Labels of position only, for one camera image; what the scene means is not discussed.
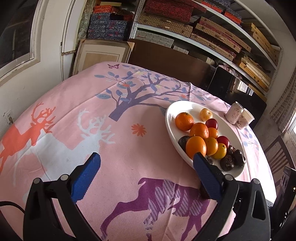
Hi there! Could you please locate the white beverage can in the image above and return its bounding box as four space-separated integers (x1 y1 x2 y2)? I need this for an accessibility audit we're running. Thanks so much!
225 102 244 125

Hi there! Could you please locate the yellow orange kumquat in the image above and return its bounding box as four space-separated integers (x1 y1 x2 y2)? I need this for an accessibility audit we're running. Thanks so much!
212 143 227 160

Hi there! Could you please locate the metal shelf with boxes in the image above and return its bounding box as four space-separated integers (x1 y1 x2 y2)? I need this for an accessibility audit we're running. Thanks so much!
129 1 282 95

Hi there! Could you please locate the pink printed tablecloth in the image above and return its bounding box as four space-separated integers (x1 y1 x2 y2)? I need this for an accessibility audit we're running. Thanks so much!
0 61 278 241

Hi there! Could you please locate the large orange tangerine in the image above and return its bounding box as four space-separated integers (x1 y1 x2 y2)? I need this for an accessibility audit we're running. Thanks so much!
175 112 194 132

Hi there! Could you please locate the yellow brown potato fruit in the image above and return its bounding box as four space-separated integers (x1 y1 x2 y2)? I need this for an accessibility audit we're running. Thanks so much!
199 108 213 121

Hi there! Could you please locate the white paper cup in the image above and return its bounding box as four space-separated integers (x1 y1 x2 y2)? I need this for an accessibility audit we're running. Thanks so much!
236 109 254 130

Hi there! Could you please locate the white framed window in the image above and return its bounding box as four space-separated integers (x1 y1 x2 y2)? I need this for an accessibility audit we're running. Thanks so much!
1 0 49 80

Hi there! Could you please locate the black glossy panel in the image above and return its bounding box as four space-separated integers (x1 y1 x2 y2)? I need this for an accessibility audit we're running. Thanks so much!
207 66 267 129

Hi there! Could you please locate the dark red plum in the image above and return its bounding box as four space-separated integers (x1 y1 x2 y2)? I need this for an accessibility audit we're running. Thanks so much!
205 118 218 130

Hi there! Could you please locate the dark water chestnut carved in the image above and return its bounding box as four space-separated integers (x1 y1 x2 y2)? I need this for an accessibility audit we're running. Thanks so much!
220 155 235 171

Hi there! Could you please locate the small orange tangerine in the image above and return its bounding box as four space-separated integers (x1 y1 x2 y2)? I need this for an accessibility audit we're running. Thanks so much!
208 128 219 139

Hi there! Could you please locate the white framed board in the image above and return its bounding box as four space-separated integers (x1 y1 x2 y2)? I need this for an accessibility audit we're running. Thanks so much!
72 39 135 75

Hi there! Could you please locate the wooden chair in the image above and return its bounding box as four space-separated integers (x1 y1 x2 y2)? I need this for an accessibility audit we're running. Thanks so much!
264 136 295 187

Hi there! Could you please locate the red plum large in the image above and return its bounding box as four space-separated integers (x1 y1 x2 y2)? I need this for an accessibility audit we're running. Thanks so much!
216 136 230 149

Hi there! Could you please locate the white oval plate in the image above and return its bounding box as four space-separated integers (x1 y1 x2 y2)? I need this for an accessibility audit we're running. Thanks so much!
165 101 244 178

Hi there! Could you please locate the orange fruit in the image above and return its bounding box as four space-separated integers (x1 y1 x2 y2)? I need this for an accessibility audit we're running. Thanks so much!
204 137 219 156

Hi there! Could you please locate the orange tangerine behind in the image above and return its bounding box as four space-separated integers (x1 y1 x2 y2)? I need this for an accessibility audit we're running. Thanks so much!
190 123 209 139

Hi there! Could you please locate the dark water chestnut front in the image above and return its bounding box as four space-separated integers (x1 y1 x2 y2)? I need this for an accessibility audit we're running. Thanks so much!
178 135 191 152

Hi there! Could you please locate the blue patterned box stack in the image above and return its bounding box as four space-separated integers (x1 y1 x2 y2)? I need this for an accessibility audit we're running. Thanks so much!
87 5 134 41

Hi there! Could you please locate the dark water chestnut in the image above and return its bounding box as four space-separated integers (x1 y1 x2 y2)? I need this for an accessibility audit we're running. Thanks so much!
232 150 246 167
227 145 236 155
205 156 214 165
178 135 191 152

